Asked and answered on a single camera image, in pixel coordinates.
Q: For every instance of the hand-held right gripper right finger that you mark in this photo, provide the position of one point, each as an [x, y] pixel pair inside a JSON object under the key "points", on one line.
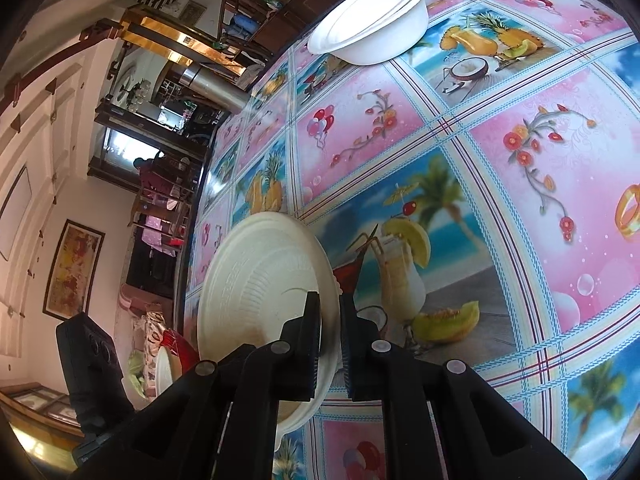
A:
{"points": [[350, 360]]}

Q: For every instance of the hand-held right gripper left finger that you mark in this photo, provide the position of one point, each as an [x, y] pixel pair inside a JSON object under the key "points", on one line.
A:
{"points": [[312, 345]]}

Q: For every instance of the cream shallow plate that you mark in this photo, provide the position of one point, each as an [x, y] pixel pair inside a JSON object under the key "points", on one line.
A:
{"points": [[255, 280]]}

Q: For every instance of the small red plate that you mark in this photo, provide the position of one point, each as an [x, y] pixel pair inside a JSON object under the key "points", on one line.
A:
{"points": [[181, 347]]}

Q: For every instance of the white bowl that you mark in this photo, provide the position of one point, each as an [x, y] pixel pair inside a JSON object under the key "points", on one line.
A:
{"points": [[380, 30]]}

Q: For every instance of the pink sofa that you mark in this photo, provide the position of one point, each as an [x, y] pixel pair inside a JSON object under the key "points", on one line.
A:
{"points": [[140, 302]]}

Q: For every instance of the large framed painting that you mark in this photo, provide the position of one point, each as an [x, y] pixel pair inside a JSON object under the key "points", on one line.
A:
{"points": [[74, 270]]}

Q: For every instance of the wooden dining chair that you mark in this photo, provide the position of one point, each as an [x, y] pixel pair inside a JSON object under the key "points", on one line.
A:
{"points": [[160, 205]]}

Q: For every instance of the small steel thermos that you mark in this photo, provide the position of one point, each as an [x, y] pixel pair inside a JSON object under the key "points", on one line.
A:
{"points": [[215, 85]]}

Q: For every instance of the chandelier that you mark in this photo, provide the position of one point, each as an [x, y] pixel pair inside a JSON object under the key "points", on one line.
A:
{"points": [[134, 92]]}

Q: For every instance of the golden pillar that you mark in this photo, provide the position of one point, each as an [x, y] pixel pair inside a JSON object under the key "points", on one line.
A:
{"points": [[170, 32]]}

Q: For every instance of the small framed picture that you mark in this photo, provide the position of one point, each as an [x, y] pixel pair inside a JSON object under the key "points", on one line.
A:
{"points": [[194, 10]]}

